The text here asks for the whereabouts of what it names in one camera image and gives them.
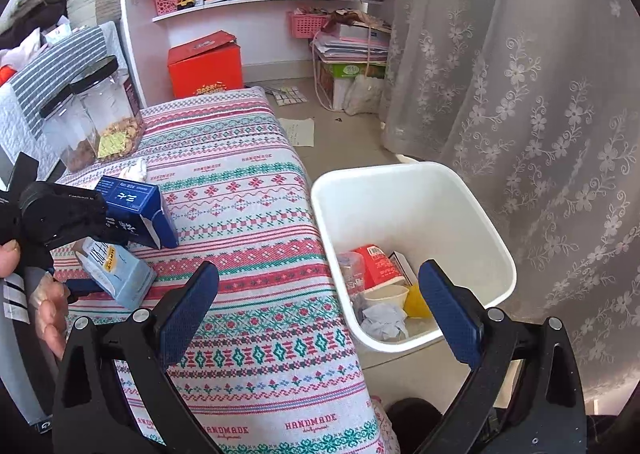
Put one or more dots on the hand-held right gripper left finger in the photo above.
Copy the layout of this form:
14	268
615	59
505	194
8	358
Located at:
187	314

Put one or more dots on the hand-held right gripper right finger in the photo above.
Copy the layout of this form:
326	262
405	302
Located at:
450	319

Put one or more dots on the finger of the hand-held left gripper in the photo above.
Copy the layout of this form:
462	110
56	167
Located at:
115	234
80	286

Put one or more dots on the yellow snack packet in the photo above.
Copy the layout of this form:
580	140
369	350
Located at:
417	304

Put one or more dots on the dark blue carton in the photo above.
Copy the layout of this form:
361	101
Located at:
135	204

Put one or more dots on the light blue carton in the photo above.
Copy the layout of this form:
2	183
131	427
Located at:
120	279

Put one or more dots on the white tissue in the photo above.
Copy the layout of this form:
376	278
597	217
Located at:
132	170

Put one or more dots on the white paper ball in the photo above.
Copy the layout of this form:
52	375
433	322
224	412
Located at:
382	321

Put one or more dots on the white paper cup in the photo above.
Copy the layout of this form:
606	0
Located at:
385	295

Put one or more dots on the small white box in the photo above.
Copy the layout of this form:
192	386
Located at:
402	266

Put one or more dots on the red instant noodle cup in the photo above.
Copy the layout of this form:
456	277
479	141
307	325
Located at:
377	264

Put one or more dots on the clear plastic bag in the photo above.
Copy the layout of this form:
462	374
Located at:
350	274

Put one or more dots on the white trash bin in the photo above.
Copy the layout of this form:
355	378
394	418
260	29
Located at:
400	204

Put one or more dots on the person's left hand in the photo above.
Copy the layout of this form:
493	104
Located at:
50	314

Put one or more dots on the clear jar with brown nuts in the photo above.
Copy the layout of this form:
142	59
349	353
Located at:
70	134

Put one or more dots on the clear jar with peanuts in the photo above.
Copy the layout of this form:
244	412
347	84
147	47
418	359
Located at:
112	119

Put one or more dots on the patterned tablecloth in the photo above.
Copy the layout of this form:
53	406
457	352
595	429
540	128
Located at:
250	214

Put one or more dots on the orange cushion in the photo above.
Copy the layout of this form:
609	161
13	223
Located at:
5	75

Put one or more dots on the striped quilted sofa cover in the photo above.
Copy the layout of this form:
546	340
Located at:
65	59

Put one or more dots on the pink and white clothes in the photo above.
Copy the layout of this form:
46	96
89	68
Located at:
20	49

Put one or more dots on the white bookshelf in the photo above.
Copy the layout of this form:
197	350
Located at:
145	59

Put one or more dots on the red cardboard box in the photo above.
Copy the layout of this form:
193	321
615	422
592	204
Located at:
205	69

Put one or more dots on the sheet of paper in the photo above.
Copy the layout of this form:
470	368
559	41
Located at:
297	131

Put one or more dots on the sticker sheet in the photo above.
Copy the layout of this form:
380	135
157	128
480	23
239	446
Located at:
287	94

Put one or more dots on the floral lace curtain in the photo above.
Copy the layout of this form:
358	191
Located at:
525	109

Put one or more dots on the pink lattice basket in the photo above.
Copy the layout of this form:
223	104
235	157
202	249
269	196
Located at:
165	3

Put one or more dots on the white bag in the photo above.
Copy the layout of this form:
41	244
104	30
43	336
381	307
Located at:
365	94

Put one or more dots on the yellow toy car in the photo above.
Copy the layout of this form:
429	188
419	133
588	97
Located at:
186	3

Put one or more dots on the green and white box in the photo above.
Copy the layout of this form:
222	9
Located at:
345	71

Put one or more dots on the large pink slotted basket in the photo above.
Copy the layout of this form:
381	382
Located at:
307	26

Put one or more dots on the pile of papers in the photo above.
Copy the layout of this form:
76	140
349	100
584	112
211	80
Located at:
350	41

